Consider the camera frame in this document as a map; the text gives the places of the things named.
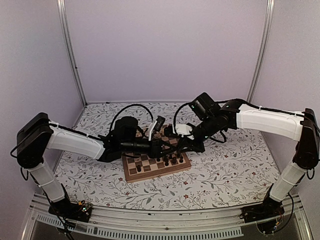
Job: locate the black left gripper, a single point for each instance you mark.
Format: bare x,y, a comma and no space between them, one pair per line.
155,148

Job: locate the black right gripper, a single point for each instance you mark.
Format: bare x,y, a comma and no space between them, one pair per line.
191,146

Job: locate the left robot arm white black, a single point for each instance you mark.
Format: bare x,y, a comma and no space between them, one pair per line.
41,134

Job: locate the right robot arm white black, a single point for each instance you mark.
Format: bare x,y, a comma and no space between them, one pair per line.
300,126

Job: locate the wooden chess board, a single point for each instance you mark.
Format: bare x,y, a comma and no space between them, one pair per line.
150,168

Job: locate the floral patterned table mat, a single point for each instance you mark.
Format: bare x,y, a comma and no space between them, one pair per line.
236,172

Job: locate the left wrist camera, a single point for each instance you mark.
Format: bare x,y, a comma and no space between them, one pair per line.
155,127

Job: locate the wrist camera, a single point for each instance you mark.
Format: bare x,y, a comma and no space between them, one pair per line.
155,127
184,130

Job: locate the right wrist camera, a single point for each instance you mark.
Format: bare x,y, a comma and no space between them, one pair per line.
184,130

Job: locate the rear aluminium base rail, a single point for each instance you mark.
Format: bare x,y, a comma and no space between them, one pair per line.
151,101

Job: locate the front aluminium slotted rail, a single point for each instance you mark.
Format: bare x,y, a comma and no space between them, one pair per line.
224,223

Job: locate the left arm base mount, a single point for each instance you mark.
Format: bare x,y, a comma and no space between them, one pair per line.
80,211

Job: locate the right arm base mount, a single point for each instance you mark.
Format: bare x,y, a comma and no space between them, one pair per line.
269,208

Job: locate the right aluminium frame post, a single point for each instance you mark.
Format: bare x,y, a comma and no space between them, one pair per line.
267,25

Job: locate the aluminium frame post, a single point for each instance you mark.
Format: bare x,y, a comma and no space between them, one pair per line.
70,51
267,25

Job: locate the left aluminium frame post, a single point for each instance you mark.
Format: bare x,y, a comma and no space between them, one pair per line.
70,51

